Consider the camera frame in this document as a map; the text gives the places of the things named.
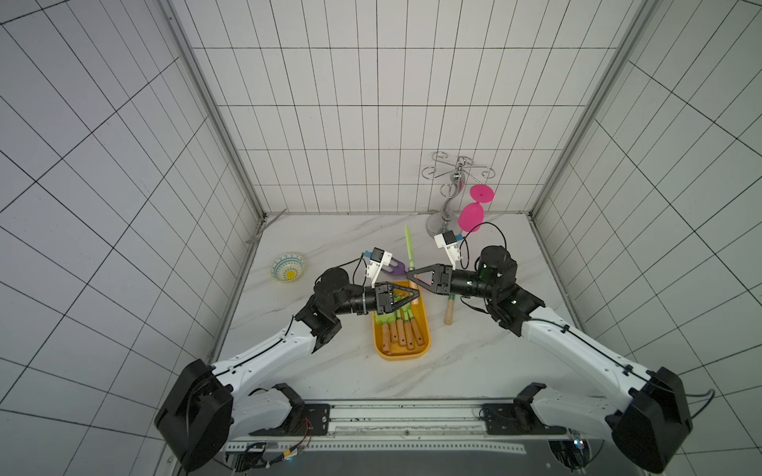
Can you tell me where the silver cup holder stand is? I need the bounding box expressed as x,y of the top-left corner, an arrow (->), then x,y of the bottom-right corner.
421,151 -> 496,238

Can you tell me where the dark green small rake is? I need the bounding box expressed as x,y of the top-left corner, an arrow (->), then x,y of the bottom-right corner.
444,294 -> 456,325

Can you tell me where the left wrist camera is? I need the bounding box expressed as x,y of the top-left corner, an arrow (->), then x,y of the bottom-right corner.
364,248 -> 393,288

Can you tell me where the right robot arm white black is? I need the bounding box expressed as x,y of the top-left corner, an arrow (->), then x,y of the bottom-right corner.
407,246 -> 694,474

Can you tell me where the pink plastic goblet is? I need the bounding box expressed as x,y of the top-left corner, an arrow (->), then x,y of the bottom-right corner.
458,184 -> 495,233

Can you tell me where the purple fork pink handle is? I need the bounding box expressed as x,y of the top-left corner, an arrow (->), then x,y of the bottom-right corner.
382,261 -> 407,277

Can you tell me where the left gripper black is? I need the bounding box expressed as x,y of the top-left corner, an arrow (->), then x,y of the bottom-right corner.
334,280 -> 421,315

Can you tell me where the patterned small bowl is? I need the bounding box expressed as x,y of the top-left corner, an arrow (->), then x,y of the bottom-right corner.
270,252 -> 307,284

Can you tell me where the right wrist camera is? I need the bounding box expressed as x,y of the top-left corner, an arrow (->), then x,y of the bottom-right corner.
434,230 -> 462,269

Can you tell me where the metal base rail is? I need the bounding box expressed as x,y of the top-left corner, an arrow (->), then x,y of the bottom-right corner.
169,397 -> 662,456

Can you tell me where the yellow plastic storage box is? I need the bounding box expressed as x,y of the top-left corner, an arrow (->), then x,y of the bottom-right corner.
371,297 -> 431,360

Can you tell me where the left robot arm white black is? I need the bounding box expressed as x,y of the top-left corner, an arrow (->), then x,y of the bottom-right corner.
155,268 -> 420,472

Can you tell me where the green rake wooden handle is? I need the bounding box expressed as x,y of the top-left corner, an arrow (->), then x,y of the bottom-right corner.
396,309 -> 407,347
409,311 -> 425,346
403,309 -> 415,350

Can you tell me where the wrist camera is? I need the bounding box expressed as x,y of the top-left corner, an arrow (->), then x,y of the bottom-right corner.
434,230 -> 462,269
364,248 -> 393,288

